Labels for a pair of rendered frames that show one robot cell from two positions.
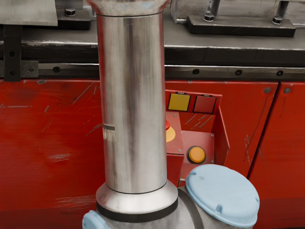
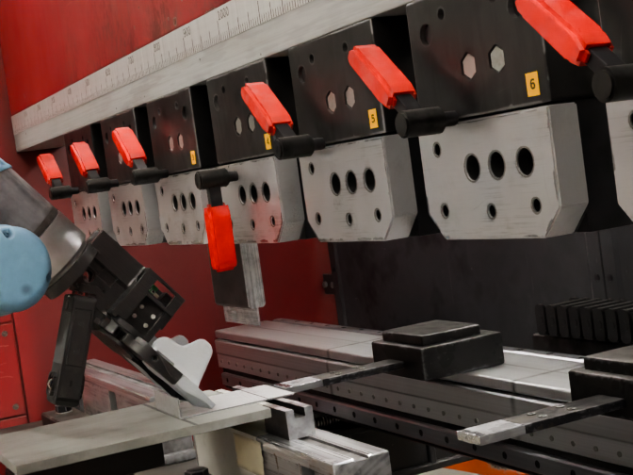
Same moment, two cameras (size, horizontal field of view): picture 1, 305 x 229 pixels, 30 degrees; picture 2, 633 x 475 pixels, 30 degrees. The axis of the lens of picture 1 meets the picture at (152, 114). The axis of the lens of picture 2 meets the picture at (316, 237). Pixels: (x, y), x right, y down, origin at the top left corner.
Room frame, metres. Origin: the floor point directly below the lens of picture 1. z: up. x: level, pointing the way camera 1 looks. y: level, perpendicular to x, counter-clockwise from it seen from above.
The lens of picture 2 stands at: (1.21, -0.90, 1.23)
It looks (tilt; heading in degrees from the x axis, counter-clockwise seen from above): 3 degrees down; 83
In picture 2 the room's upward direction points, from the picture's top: 8 degrees counter-clockwise
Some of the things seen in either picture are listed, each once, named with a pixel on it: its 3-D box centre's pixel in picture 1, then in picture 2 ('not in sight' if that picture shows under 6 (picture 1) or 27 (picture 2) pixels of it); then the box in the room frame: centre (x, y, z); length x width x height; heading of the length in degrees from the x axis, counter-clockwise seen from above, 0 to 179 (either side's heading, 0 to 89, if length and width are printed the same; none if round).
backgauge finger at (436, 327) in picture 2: not in sight; (381, 359); (1.44, 0.44, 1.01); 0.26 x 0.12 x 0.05; 18
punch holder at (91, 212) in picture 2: not in sight; (111, 184); (1.15, 0.80, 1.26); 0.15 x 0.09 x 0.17; 108
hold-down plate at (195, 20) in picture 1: (241, 26); not in sight; (1.42, -0.19, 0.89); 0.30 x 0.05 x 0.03; 108
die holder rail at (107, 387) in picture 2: not in sight; (122, 405); (1.12, 0.92, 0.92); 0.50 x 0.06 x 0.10; 108
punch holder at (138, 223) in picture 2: not in sight; (154, 175); (1.21, 0.61, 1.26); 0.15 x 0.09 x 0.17; 108
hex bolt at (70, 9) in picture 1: (70, 11); not in sight; (1.27, 0.25, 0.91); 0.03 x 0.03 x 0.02
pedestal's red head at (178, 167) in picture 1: (177, 141); not in sight; (1.04, -0.07, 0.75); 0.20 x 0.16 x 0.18; 99
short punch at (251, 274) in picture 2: not in sight; (236, 281); (1.29, 0.40, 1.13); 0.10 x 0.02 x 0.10; 108
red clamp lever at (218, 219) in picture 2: not in sight; (223, 219); (1.27, 0.23, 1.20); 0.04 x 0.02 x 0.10; 18
